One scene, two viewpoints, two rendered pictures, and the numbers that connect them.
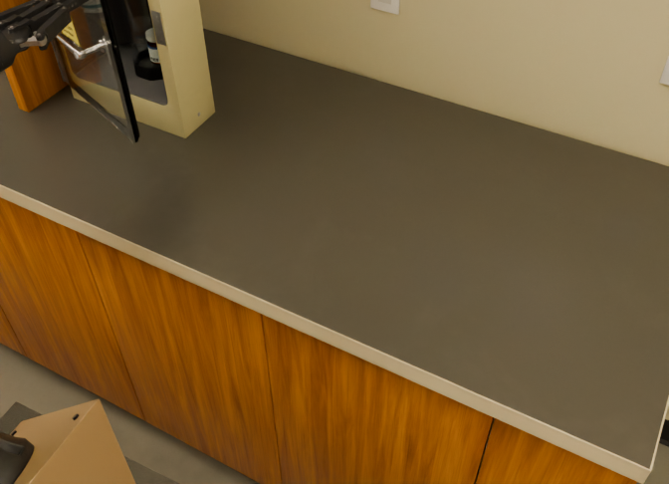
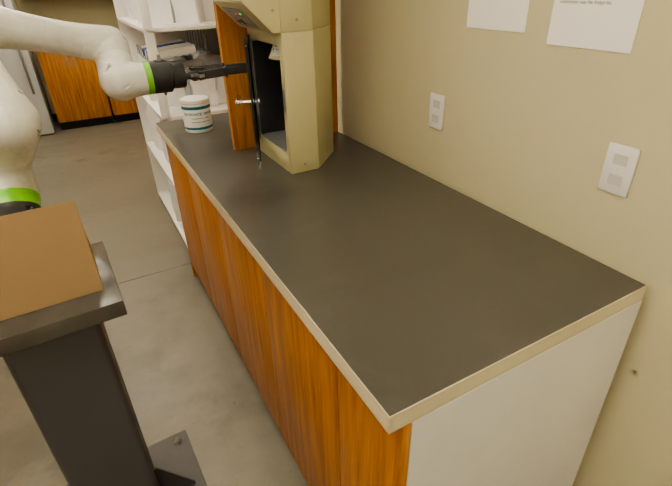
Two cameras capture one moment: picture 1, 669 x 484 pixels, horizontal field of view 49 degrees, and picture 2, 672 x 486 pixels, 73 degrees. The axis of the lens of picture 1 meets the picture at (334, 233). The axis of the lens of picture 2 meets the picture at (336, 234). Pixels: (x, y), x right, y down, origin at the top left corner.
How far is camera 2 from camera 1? 73 cm
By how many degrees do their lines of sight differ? 30
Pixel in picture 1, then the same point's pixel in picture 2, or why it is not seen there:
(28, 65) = (241, 125)
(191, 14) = (308, 100)
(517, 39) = (505, 149)
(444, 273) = (364, 264)
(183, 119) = (292, 161)
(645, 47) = (588, 157)
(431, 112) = (444, 195)
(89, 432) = (62, 217)
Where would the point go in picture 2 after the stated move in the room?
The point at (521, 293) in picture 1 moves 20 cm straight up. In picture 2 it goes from (404, 289) to (409, 209)
